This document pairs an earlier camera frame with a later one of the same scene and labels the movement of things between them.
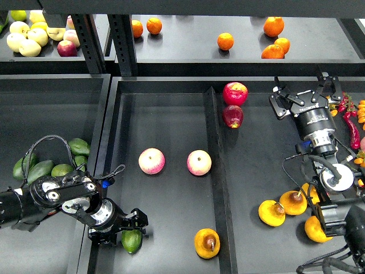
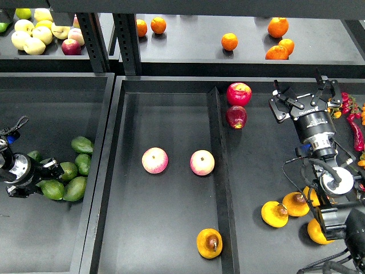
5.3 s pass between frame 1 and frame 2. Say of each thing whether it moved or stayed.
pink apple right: stayed
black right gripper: stayed
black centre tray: stayed
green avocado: moved
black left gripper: moved
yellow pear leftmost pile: stayed
